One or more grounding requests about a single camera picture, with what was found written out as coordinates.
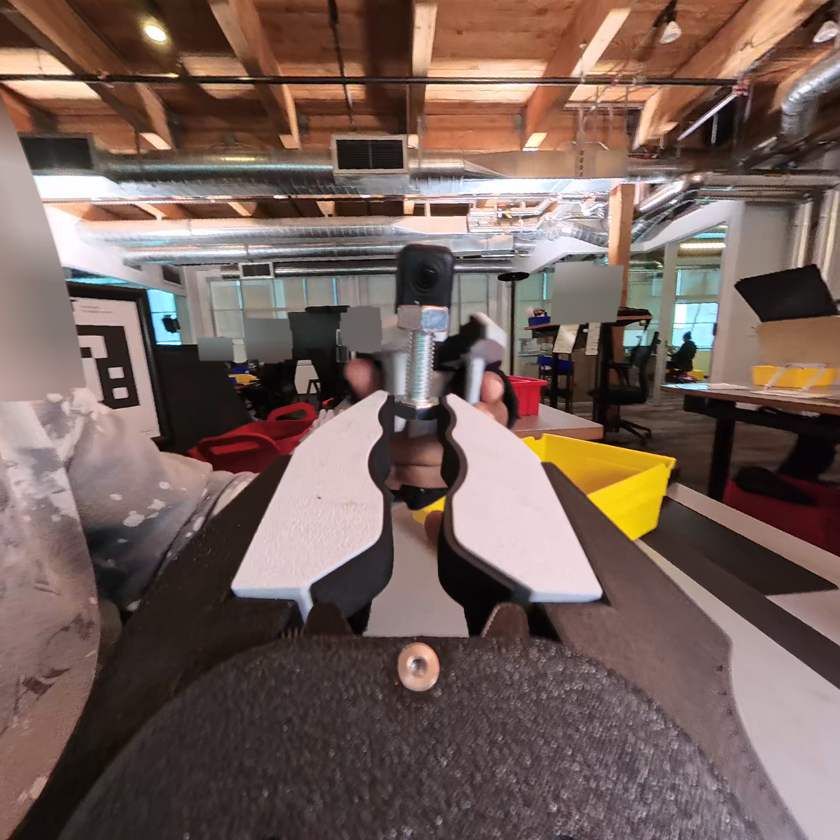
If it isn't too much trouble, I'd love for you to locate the air vent grille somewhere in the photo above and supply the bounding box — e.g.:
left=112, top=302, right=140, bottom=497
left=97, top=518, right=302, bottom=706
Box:
left=330, top=134, right=411, bottom=175

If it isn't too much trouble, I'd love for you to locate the black board document stand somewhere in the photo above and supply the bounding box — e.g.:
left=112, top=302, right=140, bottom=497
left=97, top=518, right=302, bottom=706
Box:
left=734, top=264, right=840, bottom=395

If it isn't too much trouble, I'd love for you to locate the red tote bag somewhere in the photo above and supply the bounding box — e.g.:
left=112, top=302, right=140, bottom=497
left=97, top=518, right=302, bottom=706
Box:
left=189, top=402, right=317, bottom=473

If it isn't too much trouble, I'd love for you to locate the black display screen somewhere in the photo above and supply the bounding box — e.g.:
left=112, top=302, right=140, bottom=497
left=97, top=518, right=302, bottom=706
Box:
left=289, top=305, right=349, bottom=362

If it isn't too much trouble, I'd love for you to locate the silver air duct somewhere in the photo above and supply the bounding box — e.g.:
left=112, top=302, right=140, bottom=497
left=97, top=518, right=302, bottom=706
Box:
left=75, top=217, right=526, bottom=266
left=92, top=147, right=631, bottom=198
left=780, top=66, right=840, bottom=142

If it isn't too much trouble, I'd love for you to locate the red parts bin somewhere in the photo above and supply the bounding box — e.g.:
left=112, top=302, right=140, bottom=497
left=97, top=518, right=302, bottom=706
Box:
left=508, top=375, right=549, bottom=416

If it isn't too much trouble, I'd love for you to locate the framed marker board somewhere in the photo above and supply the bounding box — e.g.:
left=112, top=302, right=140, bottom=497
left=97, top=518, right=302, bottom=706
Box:
left=66, top=282, right=168, bottom=441

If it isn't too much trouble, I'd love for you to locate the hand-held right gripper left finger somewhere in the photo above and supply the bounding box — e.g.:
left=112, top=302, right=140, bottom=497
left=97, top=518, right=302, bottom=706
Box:
left=231, top=389, right=396, bottom=605

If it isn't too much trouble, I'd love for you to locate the black floor lamp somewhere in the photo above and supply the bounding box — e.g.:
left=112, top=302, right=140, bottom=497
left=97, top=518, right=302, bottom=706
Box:
left=497, top=270, right=532, bottom=378

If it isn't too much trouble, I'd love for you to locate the red storage bin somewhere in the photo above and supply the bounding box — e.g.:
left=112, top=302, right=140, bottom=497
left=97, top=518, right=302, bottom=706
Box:
left=722, top=469, right=840, bottom=555

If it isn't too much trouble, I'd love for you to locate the steel hex bolt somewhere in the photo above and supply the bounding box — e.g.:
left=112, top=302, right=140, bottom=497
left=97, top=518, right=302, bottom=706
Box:
left=392, top=330, right=442, bottom=421

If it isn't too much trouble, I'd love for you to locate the person's left hand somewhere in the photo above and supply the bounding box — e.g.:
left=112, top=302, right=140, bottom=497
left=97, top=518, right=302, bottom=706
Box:
left=344, top=360, right=519, bottom=547

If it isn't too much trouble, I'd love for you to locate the yellow plastic bin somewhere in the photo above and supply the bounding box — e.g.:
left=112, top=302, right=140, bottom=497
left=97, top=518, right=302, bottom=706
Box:
left=412, top=433, right=677, bottom=540

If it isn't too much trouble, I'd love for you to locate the wooden top desk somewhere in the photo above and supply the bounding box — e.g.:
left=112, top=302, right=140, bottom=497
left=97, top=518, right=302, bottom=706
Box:
left=659, top=381, right=840, bottom=503

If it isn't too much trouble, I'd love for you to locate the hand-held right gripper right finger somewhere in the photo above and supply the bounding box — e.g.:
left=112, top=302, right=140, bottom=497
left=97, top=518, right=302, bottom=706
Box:
left=438, top=392, right=605, bottom=605

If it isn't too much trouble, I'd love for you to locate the black office chair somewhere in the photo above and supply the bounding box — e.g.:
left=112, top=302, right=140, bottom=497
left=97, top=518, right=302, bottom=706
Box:
left=587, top=331, right=660, bottom=447

